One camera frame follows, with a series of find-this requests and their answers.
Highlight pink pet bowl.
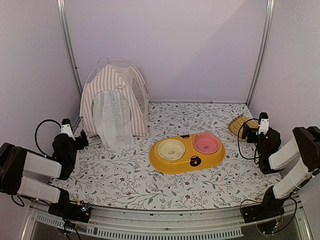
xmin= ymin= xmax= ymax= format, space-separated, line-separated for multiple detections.
xmin=193 ymin=131 xmax=221 ymax=155

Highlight pink striped pet tent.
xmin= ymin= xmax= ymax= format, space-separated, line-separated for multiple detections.
xmin=79 ymin=63 xmax=150 ymax=148

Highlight yellow double bowl holder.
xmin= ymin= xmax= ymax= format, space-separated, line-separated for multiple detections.
xmin=148 ymin=134 xmax=226 ymax=174

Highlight cream pet bowl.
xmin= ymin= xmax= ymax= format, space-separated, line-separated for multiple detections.
xmin=157 ymin=138 xmax=186 ymax=161

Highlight white tent pole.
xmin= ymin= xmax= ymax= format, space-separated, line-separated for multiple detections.
xmin=85 ymin=56 xmax=132 ymax=84

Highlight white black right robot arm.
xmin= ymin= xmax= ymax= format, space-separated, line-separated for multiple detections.
xmin=239 ymin=122 xmax=320 ymax=218

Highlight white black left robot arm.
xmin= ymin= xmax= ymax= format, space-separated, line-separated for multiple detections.
xmin=0 ymin=130 xmax=89 ymax=217

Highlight yellow bamboo mat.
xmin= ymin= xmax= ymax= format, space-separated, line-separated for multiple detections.
xmin=228 ymin=114 xmax=259 ymax=141

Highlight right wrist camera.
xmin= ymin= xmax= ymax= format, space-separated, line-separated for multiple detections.
xmin=257 ymin=112 xmax=270 ymax=136

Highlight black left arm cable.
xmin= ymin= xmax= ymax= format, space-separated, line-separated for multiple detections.
xmin=34 ymin=119 xmax=63 ymax=158

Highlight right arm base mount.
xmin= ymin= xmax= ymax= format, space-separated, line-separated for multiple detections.
xmin=240 ymin=187 xmax=285 ymax=223

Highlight aluminium front rail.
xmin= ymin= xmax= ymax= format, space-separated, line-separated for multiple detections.
xmin=21 ymin=195 xmax=313 ymax=240

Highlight right aluminium frame post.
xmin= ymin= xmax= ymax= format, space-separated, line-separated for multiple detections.
xmin=245 ymin=0 xmax=275 ymax=108

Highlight aluminium frame post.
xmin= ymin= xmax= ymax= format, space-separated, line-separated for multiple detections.
xmin=245 ymin=0 xmax=275 ymax=108
xmin=56 ymin=0 xmax=83 ymax=99

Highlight left aluminium frame post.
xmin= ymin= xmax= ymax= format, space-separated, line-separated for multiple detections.
xmin=56 ymin=0 xmax=83 ymax=99

